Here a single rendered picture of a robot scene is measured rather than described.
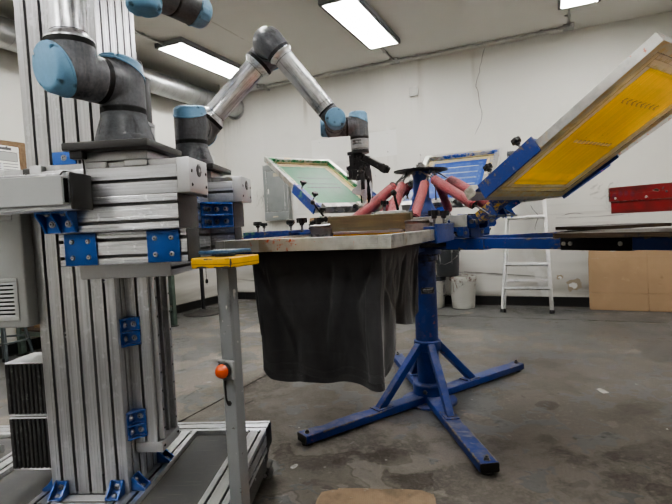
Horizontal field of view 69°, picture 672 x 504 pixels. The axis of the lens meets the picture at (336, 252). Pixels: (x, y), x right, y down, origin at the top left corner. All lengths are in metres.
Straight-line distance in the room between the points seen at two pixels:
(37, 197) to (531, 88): 5.45
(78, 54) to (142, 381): 0.97
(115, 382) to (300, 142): 5.55
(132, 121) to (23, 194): 0.31
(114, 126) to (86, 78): 0.13
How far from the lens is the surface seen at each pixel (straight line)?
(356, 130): 1.98
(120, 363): 1.66
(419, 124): 6.28
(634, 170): 6.02
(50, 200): 1.33
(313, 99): 1.87
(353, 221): 1.98
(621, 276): 5.92
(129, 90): 1.43
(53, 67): 1.36
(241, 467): 1.47
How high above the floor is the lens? 1.02
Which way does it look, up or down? 3 degrees down
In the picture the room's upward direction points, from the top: 3 degrees counter-clockwise
